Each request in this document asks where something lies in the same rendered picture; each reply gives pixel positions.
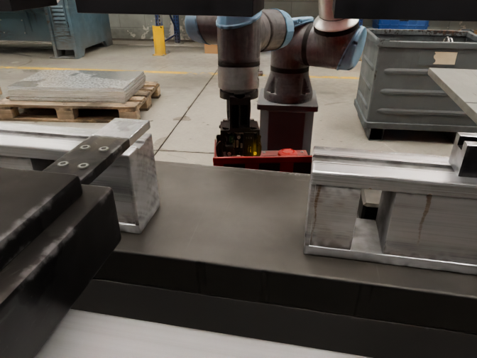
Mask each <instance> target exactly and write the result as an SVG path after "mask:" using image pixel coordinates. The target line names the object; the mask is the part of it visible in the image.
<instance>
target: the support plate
mask: <svg viewBox="0 0 477 358"><path fill-rule="evenodd" d="M428 75H429V76H430V77H431V78H432V79H433V80H434V81H435V82H436V83H437V84H438V85H439V86H440V87H441V88H442V89H443V90H444V91H445V92H446V93H447V94H448V95H449V96H450V97H451V99H452V100H453V101H454V102H455V103H456V104H457V105H458V106H459V107H460V108H461V109H462V110H463V111H464V112H465V113H466V114H467V115H468V116H469V117H470V118H471V119H472V120H473V121H474V122H475V123H476V124H477V104H474V103H465V102H477V70H467V69H449V68H431V67H430V68H429V70H428Z"/></svg>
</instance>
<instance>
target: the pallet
mask: <svg viewBox="0 0 477 358"><path fill-rule="evenodd" d="M160 96H161V94H160V84H158V83H157V82H147V81H146V82H145V84H144V86H142V88H140V89H139V91H137V93H135V94H134V95H133V96H132V97H131V98H130V99H129V100H128V101H127V102H126V103H106V102H36V101H11V100H10V99H9V98H10V96H7V97H6V99H1V100H0V121H49V122H79V123H109V122H110V121H112V120H113V119H115V118H122V119H141V115H140V111H148V110H149V109H150V108H151V107H152V102H151V99H158V98H159V97H160ZM18 107H19V108H23V109H55V111H56V112H57V116H56V115H25V114H19V111H18ZM78 109H86V110H118V111H119V116H79V115H80V114H79V110H78Z"/></svg>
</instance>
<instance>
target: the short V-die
mask: <svg viewBox="0 0 477 358"><path fill-rule="evenodd" d="M449 163H450V165H451V167H452V168H453V169H454V171H455V173H456V174H457V175H458V176H459V177H468V178H477V133H466V132H457V133H456V138H455V140H454V145H453V147H452V150H451V155H450V157H449Z"/></svg>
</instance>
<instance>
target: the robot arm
mask: <svg viewBox="0 0 477 358"><path fill-rule="evenodd" d="M318 1H319V15H318V17H316V18H315V20H313V17H312V16H305V17H297V18H291V17H290V15H289V14H288V13H287V12H285V11H283V10H279V9H263V10H262V11H260V12H258V13H257V14H256V15H254V16H252V17H245V16H185V29H186V32H187V34H188V36H189V37H190V39H191V40H193V41H195V42H198V43H204V44H207V45H217V48H218V65H217V66H218V87H219V88H220V90H219V96H220V98H222V99H226V113H227V119H223V121H221V124H220V125H219V128H220V134H217V135H216V139H217V142H216V154H217V157H227V156H260V155H261V135H260V129H259V127H258V122H257V121H254V119H250V117H251V100H252V99H256V98H258V89H257V88H258V87H259V78H258V76H263V71H262V70H259V68H260V56H261V52H265V51H270V50H271V57H270V74H269V76H268V80H267V82H266V85H265V88H264V95H263V96H264V98H265V99H266V100H268V101H270V102H275V103H278V104H302V103H305V102H309V101H311V100H312V94H313V91H312V85H311V82H310V78H309V67H310V66H313V67H323V68H329V69H335V70H352V69H353V68H355V66H356V65H357V63H358V61H359V59H360V57H361V54H362V52H363V48H364V45H365V42H366V35H367V30H366V27H364V26H359V19H344V18H334V15H333V11H332V4H333V0H318ZM313 22H314V23H313Z"/></svg>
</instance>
